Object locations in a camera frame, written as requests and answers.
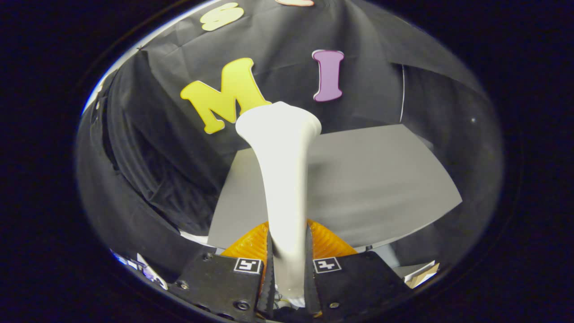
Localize black blazer jacket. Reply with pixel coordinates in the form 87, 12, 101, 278
105, 52, 234, 236

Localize cardboard box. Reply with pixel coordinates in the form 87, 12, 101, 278
404, 260, 440, 288

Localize grey cabinet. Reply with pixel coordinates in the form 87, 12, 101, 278
207, 124, 463, 252

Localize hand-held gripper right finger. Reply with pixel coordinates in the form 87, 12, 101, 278
305, 219, 411, 319

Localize white and blue equipment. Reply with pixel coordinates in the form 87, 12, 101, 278
111, 250, 169, 291

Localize white garment steamer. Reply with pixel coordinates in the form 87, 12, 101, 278
235, 101, 322, 309

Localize black backdrop cloth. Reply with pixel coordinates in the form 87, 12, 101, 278
75, 0, 504, 279

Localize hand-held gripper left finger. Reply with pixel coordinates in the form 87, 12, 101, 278
168, 220, 275, 321

